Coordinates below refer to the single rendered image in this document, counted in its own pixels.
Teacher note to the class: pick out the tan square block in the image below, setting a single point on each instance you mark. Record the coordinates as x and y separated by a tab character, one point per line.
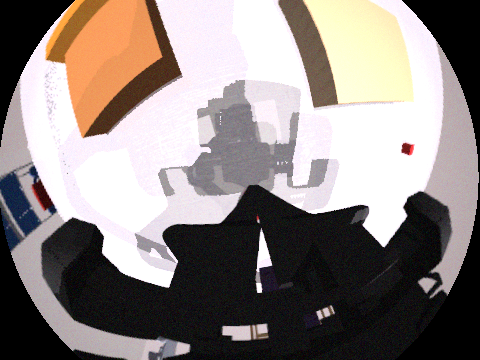
352	51

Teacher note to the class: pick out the orange long bar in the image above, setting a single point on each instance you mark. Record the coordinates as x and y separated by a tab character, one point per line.
69	27

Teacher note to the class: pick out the orange square block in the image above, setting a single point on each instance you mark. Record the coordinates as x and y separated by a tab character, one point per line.
121	56

